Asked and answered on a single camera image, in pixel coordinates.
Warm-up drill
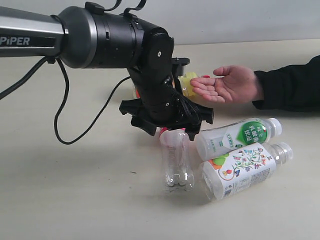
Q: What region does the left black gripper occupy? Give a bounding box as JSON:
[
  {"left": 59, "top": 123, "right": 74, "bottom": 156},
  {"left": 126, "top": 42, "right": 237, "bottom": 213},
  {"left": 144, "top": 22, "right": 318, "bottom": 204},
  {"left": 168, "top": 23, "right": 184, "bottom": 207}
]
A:
[{"left": 119, "top": 98, "right": 214, "bottom": 141}]

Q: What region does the white bottle green label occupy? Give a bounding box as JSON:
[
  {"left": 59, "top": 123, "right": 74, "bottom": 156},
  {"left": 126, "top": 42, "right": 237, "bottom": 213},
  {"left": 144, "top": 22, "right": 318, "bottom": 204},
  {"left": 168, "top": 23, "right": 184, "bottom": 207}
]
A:
[{"left": 195, "top": 117, "right": 282, "bottom": 161}]

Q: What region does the clear cola bottle red label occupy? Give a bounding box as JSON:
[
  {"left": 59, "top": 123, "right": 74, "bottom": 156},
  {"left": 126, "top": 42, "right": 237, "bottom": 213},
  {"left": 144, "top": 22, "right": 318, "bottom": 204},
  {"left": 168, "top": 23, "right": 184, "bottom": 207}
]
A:
[{"left": 159, "top": 127, "right": 195, "bottom": 192}]

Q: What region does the yellow juice bottle red cap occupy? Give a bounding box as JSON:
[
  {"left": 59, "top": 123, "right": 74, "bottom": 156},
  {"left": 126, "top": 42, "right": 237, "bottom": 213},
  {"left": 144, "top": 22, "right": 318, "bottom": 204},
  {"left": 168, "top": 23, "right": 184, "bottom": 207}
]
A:
[{"left": 132, "top": 71, "right": 211, "bottom": 100}]

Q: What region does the clear bottle floral label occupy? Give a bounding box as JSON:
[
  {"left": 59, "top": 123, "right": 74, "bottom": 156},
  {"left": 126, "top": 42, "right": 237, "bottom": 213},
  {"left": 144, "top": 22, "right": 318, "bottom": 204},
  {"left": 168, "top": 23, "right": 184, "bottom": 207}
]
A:
[{"left": 199, "top": 142, "right": 294, "bottom": 201}]

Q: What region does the left robot arm silver black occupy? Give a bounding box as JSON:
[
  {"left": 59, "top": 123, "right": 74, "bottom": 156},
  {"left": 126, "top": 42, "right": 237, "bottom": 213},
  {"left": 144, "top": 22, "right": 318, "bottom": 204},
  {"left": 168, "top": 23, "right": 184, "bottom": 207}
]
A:
[{"left": 0, "top": 0, "right": 214, "bottom": 140}]

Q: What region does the black sleeved forearm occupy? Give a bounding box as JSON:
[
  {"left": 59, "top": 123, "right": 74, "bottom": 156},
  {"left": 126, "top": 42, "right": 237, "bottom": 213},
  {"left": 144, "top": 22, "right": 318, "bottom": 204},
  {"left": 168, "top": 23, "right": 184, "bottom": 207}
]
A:
[{"left": 252, "top": 56, "right": 320, "bottom": 112}]

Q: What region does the person's open hand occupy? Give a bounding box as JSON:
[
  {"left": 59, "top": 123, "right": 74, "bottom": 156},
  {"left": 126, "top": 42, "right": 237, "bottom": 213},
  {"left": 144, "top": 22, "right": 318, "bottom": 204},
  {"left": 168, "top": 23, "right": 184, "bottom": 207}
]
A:
[{"left": 190, "top": 65, "right": 264, "bottom": 104}]

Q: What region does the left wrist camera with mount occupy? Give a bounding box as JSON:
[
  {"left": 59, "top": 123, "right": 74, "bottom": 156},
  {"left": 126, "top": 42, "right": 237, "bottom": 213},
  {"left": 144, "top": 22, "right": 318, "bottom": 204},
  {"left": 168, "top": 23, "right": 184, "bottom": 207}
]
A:
[{"left": 171, "top": 57, "right": 190, "bottom": 79}]

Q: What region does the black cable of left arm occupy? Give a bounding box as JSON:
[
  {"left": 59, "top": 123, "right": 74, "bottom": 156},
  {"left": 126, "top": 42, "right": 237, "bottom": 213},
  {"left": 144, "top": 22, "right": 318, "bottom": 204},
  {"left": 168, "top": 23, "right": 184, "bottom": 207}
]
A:
[{"left": 0, "top": 56, "right": 132, "bottom": 145}]

